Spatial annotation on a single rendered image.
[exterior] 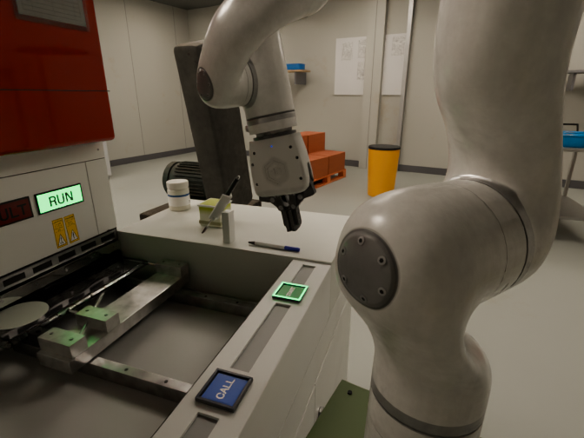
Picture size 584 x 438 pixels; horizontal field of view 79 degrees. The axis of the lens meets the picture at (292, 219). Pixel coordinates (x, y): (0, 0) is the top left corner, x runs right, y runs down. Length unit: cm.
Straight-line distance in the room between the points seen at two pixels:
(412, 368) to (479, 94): 24
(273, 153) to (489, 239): 39
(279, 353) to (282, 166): 30
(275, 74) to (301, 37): 711
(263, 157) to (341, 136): 668
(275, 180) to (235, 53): 21
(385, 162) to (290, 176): 434
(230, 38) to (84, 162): 63
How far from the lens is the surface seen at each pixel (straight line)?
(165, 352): 84
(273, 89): 59
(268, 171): 61
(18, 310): 97
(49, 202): 98
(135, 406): 75
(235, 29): 52
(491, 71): 32
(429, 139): 682
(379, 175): 496
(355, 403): 70
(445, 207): 30
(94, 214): 107
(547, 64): 33
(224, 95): 55
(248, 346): 60
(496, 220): 33
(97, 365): 81
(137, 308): 89
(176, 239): 100
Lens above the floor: 133
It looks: 19 degrees down
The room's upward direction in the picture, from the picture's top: straight up
